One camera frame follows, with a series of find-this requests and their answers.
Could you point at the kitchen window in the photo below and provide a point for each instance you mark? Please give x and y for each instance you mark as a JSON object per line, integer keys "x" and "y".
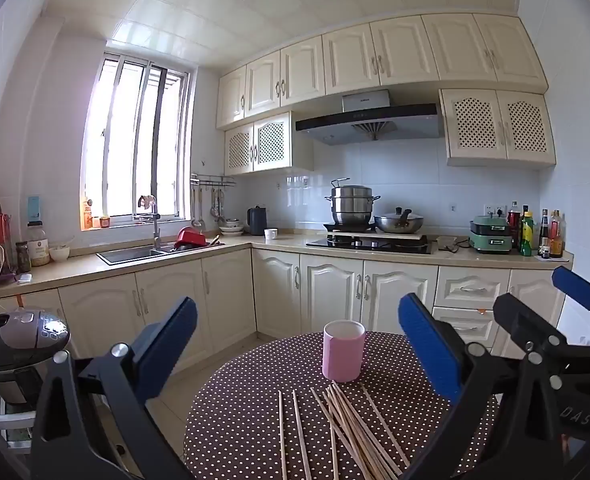
{"x": 125, "y": 135}

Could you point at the dark soda bottle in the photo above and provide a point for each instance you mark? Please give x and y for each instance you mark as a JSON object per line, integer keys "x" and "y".
{"x": 514, "y": 225}

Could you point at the small dark jar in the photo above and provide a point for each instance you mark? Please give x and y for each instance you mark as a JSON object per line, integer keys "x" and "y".
{"x": 23, "y": 260}

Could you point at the stack of white dishes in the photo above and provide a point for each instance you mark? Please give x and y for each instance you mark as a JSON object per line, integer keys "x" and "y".
{"x": 232, "y": 230}

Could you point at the dark rice cooker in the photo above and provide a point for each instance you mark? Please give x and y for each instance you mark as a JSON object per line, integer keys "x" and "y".
{"x": 20, "y": 335}

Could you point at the double white wall socket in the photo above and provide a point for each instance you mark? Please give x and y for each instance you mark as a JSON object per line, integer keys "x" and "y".
{"x": 495, "y": 208}

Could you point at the clear plastic container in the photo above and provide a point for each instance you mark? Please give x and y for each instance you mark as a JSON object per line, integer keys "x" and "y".
{"x": 446, "y": 243}

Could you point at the large jar white label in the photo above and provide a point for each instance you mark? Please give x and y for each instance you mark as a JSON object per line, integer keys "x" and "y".
{"x": 39, "y": 250}

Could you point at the steel kitchen sink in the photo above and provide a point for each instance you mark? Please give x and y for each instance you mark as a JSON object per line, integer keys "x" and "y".
{"x": 125, "y": 255}

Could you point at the cream upper wall cabinets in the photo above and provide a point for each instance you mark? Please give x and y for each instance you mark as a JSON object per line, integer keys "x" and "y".
{"x": 400, "y": 50}

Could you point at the green electric multi cooker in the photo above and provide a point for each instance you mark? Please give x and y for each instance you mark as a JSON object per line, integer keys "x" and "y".
{"x": 490, "y": 240}

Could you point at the small cloth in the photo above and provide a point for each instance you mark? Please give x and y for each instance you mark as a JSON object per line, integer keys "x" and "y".
{"x": 147, "y": 202}

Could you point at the dark sauce bottle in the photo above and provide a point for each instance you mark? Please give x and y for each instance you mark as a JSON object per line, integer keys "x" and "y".
{"x": 544, "y": 235}

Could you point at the cream lattice door wall cabinet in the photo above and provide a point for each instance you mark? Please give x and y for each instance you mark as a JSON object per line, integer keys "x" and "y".
{"x": 270, "y": 142}
{"x": 495, "y": 125}

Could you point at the pink cylindrical cup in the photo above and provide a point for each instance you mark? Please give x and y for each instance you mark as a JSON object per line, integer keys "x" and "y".
{"x": 342, "y": 355}

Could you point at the blue wall holder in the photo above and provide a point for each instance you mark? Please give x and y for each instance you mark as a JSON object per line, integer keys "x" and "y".
{"x": 34, "y": 207}

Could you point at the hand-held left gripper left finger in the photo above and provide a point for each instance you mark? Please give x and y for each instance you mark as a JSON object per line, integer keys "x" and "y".
{"x": 167, "y": 347}

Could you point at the black range hood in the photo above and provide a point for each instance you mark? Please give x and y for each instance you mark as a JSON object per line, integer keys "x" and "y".
{"x": 370, "y": 125}

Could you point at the wall utensil rail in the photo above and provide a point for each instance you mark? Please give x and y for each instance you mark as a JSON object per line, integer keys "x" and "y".
{"x": 215, "y": 180}

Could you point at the stainless steel steamer pot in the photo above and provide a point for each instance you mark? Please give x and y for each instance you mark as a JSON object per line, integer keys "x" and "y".
{"x": 352, "y": 205}

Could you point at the white mug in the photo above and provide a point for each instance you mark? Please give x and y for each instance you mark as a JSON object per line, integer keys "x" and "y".
{"x": 270, "y": 234}

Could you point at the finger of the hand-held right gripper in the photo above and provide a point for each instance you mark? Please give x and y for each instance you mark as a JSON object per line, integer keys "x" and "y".
{"x": 522, "y": 320}
{"x": 575, "y": 284}

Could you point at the white bowl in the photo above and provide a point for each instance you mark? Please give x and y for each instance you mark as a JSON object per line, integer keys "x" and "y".
{"x": 60, "y": 255}

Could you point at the beige kitchen countertop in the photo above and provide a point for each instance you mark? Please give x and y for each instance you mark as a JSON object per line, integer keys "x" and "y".
{"x": 75, "y": 267}

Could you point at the steel wok with lid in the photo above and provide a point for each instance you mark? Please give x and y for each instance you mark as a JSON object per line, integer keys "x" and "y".
{"x": 400, "y": 222}

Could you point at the orange bottle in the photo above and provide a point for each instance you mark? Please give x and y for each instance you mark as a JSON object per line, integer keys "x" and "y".
{"x": 88, "y": 217}

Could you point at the bunch of wooden chopsticks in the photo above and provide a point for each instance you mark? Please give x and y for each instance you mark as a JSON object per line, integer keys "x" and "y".
{"x": 355, "y": 440}

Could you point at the brown polka dot tablecloth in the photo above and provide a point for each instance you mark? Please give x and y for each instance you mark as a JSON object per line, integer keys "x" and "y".
{"x": 235, "y": 410}

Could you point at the chrome faucet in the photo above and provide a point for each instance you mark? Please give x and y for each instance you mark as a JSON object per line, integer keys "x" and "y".
{"x": 157, "y": 235}

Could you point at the white charger block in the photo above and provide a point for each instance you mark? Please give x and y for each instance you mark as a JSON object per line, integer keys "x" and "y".
{"x": 25, "y": 278}

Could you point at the small red jar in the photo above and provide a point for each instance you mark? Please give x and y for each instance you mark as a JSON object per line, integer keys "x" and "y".
{"x": 105, "y": 223}

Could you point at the black electric kettle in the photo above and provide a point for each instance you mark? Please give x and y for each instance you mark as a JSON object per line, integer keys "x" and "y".
{"x": 256, "y": 222}

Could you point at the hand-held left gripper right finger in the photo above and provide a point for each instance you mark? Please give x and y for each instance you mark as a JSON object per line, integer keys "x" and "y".
{"x": 427, "y": 347}

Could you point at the steel ladle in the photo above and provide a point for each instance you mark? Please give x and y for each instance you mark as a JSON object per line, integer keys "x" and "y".
{"x": 198, "y": 221}

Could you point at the metal storage cart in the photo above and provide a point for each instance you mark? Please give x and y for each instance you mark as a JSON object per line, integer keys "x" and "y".
{"x": 5, "y": 430}

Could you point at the red knife holder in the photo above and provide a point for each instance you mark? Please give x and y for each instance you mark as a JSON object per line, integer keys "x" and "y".
{"x": 2, "y": 232}

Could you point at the black gas cooktop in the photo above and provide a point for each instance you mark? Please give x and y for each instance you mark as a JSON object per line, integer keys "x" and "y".
{"x": 375, "y": 246}

